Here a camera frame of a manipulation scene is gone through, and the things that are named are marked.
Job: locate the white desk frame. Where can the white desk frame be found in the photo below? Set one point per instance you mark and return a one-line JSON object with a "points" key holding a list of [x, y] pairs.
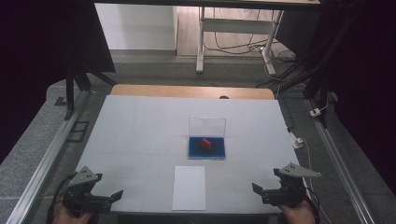
{"points": [[233, 25]]}

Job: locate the person's right hand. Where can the person's right hand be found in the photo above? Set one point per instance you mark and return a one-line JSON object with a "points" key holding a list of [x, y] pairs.
{"points": [[297, 214]]}

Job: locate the white table board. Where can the white table board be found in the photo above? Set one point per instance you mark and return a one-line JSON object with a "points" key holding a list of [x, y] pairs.
{"points": [[140, 140]]}

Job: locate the black metal stand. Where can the black metal stand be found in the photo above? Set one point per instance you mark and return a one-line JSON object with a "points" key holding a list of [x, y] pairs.
{"points": [[70, 90], [320, 74]]}

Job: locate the red stamp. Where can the red stamp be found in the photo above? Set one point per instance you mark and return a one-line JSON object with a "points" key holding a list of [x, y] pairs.
{"points": [[205, 143]]}

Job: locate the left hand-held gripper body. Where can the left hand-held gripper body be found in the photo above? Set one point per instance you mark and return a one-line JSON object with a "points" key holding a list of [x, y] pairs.
{"points": [[81, 194]]}

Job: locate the wooden table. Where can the wooden table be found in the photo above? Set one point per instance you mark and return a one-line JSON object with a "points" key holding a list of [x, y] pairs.
{"points": [[174, 90]]}

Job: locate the white metal stand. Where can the white metal stand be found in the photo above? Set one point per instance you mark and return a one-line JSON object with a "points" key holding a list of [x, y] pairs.
{"points": [[243, 46]]}

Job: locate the white plug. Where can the white plug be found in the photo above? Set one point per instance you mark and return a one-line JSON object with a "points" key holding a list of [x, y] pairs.
{"points": [[296, 141]]}

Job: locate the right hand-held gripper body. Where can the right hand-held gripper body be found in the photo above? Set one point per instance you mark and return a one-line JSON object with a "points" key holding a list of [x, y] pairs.
{"points": [[288, 190]]}

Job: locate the aluminium rail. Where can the aluminium rail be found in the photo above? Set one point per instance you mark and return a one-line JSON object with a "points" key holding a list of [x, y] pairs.
{"points": [[46, 158], [339, 165]]}

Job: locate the black curtain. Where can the black curtain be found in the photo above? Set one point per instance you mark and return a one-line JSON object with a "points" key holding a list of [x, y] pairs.
{"points": [[34, 62], [370, 77]]}

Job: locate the small white adapter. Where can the small white adapter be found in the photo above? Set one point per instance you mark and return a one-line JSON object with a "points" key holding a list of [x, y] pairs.
{"points": [[315, 112]]}

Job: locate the blue ink pad box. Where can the blue ink pad box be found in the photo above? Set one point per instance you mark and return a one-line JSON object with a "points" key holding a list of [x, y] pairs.
{"points": [[206, 151]]}

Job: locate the person's left hand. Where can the person's left hand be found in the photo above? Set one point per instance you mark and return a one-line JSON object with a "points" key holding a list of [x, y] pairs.
{"points": [[67, 217]]}

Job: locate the white paper sheet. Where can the white paper sheet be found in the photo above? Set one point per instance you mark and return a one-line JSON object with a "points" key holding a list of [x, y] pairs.
{"points": [[189, 188]]}

